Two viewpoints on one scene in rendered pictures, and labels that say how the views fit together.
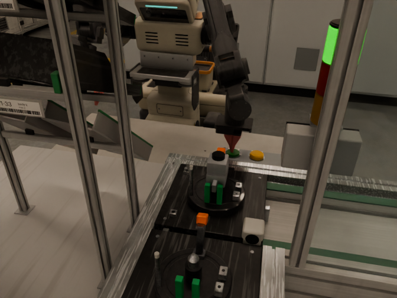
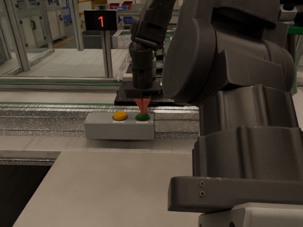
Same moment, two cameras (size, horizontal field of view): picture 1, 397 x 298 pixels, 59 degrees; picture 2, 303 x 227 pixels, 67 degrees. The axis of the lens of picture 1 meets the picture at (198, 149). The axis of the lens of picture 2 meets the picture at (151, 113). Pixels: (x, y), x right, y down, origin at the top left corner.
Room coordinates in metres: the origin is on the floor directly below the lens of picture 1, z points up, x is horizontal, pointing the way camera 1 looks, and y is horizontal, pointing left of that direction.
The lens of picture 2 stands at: (1.49, -0.18, 1.31)
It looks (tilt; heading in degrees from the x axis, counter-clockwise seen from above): 28 degrees down; 170
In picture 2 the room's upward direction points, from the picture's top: straight up
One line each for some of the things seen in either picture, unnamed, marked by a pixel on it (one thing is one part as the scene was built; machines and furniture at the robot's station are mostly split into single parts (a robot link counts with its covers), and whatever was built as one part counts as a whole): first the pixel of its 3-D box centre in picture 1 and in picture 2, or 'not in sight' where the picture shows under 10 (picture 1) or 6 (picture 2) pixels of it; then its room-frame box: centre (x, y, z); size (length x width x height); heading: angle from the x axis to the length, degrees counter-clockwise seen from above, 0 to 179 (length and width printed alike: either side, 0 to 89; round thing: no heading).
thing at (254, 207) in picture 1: (215, 199); (150, 90); (0.66, -0.04, 0.96); 0.24 x 0.24 x 0.02; 79
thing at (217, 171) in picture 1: (217, 168); (149, 65); (0.65, -0.04, 1.06); 0.08 x 0.04 x 0.07; 169
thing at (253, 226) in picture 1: (253, 232); (128, 79); (0.55, -0.12, 0.97); 0.05 x 0.05 x 0.04; 79
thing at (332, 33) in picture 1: (343, 44); not in sight; (0.51, -0.21, 1.38); 0.05 x 0.05 x 0.05
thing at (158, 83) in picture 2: (234, 115); (142, 79); (0.87, -0.10, 1.09); 0.10 x 0.07 x 0.07; 78
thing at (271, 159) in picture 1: (255, 165); (120, 125); (0.86, -0.17, 0.93); 0.21 x 0.07 x 0.06; 79
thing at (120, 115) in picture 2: (256, 156); (120, 116); (0.86, -0.17, 0.96); 0.04 x 0.04 x 0.02
